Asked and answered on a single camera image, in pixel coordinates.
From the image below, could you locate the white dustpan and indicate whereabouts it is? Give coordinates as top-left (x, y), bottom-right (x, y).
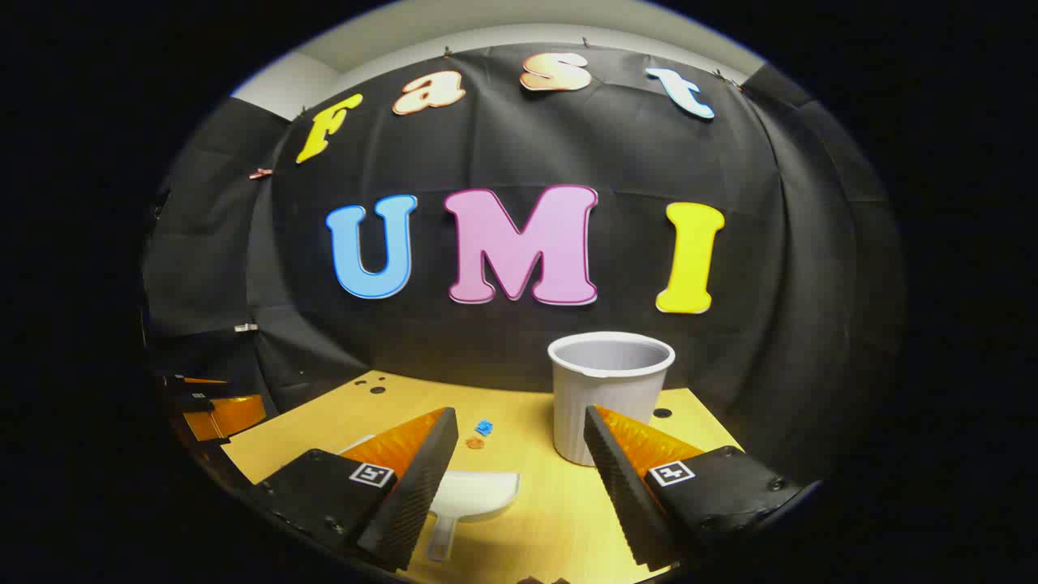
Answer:
top-left (426, 470), bottom-right (521, 563)

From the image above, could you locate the white ribbed garbage bin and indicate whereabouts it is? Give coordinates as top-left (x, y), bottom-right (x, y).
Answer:
top-left (547, 331), bottom-right (676, 467)

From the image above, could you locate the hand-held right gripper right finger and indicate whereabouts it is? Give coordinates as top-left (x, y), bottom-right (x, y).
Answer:
top-left (584, 405), bottom-right (804, 573)

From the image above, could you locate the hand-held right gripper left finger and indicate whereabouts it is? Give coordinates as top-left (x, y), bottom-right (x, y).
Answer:
top-left (251, 407), bottom-right (459, 573)

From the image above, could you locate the wooden desktop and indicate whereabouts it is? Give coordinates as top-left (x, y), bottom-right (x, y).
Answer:
top-left (221, 371), bottom-right (743, 584)

